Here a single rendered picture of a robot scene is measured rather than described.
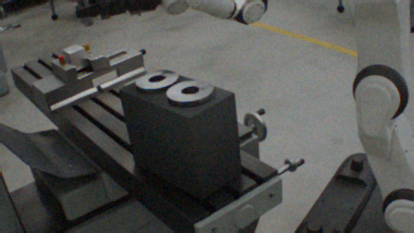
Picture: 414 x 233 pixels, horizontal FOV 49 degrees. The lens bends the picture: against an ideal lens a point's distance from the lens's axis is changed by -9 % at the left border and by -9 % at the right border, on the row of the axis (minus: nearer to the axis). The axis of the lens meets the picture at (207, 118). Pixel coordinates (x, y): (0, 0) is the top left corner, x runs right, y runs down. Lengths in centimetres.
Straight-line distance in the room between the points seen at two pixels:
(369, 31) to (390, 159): 34
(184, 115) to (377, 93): 47
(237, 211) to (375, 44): 49
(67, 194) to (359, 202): 85
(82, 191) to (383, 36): 84
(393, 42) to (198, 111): 49
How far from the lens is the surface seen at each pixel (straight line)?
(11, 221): 121
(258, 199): 101
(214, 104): 91
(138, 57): 155
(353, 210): 148
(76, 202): 130
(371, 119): 118
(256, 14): 144
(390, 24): 113
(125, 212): 138
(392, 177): 131
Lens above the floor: 155
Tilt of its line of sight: 29 degrees down
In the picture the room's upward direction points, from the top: 7 degrees counter-clockwise
